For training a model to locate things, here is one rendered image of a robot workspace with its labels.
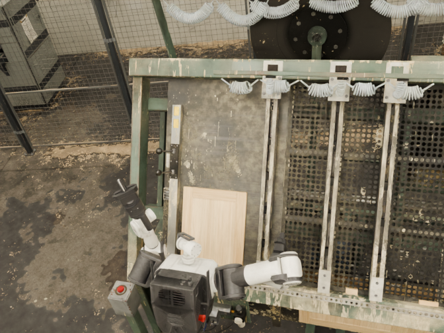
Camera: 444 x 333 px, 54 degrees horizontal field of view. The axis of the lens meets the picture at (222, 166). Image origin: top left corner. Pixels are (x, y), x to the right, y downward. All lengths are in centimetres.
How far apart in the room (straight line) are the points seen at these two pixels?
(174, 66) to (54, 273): 237
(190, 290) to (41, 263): 257
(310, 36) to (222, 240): 127
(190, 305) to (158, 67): 128
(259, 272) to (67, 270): 251
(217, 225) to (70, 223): 228
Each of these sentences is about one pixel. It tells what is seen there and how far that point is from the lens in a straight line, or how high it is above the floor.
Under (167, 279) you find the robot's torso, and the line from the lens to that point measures 195.
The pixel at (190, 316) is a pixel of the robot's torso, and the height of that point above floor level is 129.
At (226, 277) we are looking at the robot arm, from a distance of 197.
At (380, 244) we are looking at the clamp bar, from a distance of 237.
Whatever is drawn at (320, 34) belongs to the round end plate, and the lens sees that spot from 262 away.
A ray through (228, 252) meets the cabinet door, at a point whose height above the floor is 100.
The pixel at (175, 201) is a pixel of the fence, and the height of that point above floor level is 123.
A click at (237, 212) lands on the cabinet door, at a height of 119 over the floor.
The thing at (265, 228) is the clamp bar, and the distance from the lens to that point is 239.
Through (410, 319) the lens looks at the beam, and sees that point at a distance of 249.
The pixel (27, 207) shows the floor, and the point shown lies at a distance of 491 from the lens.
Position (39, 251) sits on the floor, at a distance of 439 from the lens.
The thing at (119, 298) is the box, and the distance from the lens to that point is 256.
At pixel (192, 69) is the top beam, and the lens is 239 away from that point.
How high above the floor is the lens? 295
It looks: 40 degrees down
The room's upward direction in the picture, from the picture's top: 9 degrees counter-clockwise
